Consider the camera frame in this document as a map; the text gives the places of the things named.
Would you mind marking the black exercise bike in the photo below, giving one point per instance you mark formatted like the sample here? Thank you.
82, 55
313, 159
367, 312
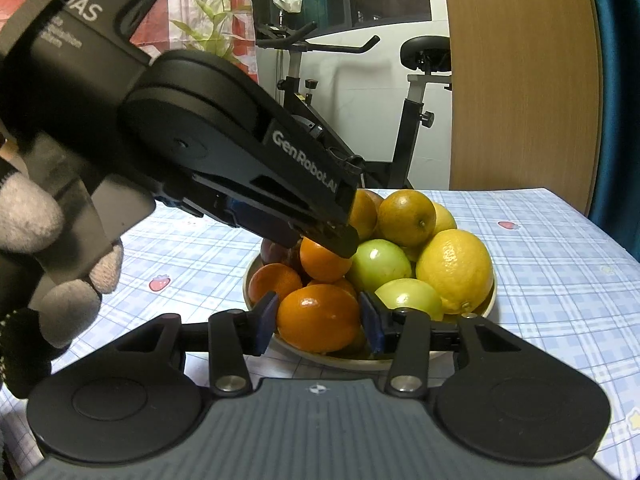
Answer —
415, 125

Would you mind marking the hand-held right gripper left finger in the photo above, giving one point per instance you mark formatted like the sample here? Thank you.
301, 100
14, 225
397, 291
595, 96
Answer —
265, 325

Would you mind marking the yellow lemon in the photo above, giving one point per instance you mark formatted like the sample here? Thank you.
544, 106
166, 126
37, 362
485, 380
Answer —
455, 270
444, 217

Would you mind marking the dark purple mangosteen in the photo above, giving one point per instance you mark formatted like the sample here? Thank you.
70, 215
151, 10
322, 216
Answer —
277, 254

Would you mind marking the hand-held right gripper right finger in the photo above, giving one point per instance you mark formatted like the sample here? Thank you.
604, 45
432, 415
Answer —
371, 325

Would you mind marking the blue checked tablecloth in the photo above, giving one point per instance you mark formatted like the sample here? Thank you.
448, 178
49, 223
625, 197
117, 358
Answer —
550, 285

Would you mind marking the green-tinged tangerine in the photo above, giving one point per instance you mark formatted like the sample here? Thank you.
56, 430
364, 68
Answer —
405, 217

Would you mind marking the person's left hand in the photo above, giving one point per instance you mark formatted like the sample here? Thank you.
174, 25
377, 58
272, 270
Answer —
30, 220

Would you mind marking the brown round fruit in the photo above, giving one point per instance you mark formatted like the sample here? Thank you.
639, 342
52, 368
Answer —
373, 197

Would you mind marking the light green round fruit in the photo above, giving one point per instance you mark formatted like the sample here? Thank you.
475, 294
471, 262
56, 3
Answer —
380, 265
410, 297

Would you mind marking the beige plate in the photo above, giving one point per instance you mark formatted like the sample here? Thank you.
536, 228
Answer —
300, 352

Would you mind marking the wooden board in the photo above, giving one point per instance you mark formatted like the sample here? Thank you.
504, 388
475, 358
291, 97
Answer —
525, 85

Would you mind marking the blue curtain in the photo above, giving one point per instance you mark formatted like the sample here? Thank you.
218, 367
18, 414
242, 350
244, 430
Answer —
622, 110

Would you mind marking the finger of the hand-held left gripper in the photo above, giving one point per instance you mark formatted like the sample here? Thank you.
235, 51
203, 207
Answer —
335, 240
260, 220

